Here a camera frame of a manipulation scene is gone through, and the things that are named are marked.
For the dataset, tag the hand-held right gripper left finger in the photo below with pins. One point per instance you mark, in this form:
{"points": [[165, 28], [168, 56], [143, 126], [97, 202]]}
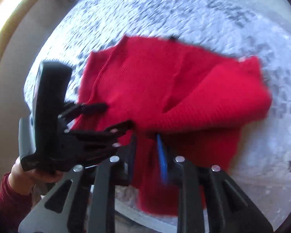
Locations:
{"points": [[128, 172]]}

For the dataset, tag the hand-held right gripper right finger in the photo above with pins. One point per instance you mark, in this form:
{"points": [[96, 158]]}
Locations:
{"points": [[163, 165]]}

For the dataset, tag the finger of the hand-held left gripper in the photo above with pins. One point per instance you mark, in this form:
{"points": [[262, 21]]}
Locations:
{"points": [[99, 138], [87, 108]]}

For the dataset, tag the red knit sweater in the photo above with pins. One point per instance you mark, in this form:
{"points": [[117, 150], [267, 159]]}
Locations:
{"points": [[160, 82]]}

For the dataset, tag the person's left hand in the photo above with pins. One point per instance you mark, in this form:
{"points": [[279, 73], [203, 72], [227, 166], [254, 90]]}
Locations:
{"points": [[26, 179]]}

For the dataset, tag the wooden-framed window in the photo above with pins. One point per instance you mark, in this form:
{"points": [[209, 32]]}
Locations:
{"points": [[4, 17]]}

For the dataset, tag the bed with quilted blue cover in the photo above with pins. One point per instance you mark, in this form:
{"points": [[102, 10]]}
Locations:
{"points": [[184, 9]]}

